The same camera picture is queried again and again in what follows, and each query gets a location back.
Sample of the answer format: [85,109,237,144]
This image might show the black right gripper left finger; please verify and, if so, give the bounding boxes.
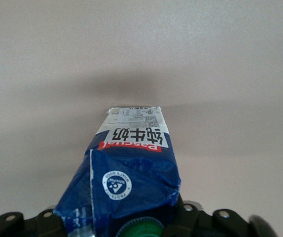
[0,208,67,237]

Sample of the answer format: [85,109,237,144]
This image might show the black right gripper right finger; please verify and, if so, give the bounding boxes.
[165,195,277,237]

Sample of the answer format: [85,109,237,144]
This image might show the blue milk carton green cap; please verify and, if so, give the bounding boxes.
[53,106,182,237]

